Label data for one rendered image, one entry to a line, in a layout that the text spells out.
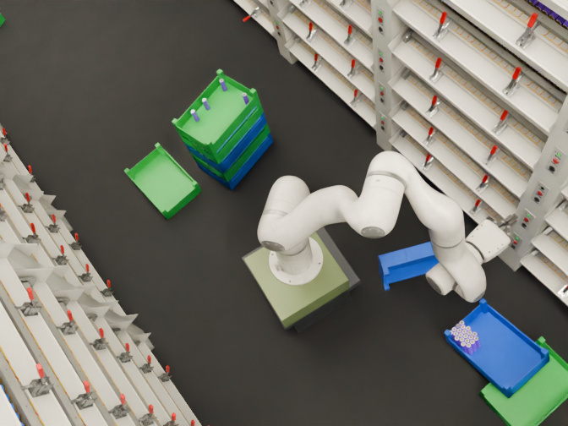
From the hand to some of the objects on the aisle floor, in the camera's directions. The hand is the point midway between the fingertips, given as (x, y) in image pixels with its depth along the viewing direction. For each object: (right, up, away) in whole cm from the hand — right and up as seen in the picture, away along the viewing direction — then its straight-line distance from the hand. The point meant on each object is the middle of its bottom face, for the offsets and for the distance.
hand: (510, 220), depth 187 cm
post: (+25, -11, +55) cm, 62 cm away
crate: (+19, -61, +34) cm, 72 cm away
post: (-18, +36, +84) cm, 93 cm away
